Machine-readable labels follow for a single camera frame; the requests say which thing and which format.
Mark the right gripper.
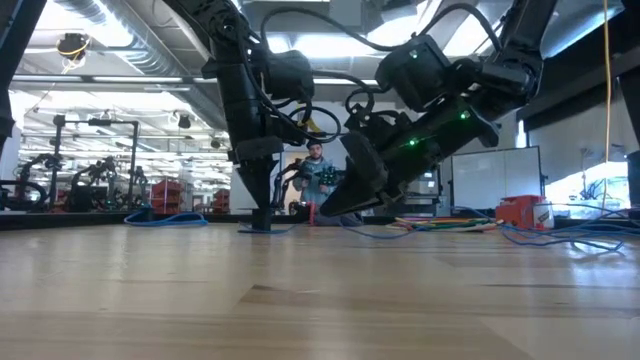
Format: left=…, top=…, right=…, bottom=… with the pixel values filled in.
left=319, top=97, right=501, bottom=218

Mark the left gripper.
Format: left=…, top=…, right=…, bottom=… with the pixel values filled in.
left=202, top=47, right=309, bottom=212

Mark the long blue cord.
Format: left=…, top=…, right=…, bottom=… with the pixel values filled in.
left=237, top=203, right=640, bottom=253

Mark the grey red pouch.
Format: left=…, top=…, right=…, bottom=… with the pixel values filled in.
left=307, top=201, right=365, bottom=228

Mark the red shelf cart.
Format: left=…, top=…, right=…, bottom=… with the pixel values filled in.
left=150, top=179, right=184, bottom=215
left=212, top=188, right=231, bottom=214

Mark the black cabinet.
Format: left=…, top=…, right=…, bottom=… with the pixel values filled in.
left=407, top=164, right=447, bottom=217

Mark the person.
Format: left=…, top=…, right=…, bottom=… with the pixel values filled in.
left=292, top=139, right=337, bottom=207

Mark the small yellow tag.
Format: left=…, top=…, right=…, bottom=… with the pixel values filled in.
left=297, top=112, right=326, bottom=135

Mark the whiteboard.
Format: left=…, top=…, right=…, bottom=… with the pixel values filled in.
left=449, top=145, right=546, bottom=214

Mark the red plastic holder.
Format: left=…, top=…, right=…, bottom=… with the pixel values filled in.
left=494, top=194, right=556, bottom=232

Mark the long light strip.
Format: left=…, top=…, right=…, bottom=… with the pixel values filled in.
left=9, top=73, right=219, bottom=86

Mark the black station stand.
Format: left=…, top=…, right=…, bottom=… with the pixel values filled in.
left=49, top=113, right=141, bottom=206

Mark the multicolour wire bundle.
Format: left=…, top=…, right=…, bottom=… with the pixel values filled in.
left=387, top=215, right=506, bottom=234

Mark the short blue cord coil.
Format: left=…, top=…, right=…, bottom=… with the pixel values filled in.
left=123, top=209, right=210, bottom=229

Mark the silver ventilation duct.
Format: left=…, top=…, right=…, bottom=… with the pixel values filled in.
left=49, top=0, right=231, bottom=134

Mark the black aluminium frame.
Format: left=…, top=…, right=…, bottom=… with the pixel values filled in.
left=0, top=212, right=640, bottom=232

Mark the yellow black cable reel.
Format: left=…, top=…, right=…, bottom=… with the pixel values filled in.
left=55, top=32, right=91, bottom=64

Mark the long yellow cable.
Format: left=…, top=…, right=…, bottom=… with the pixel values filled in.
left=599, top=0, right=614, bottom=214

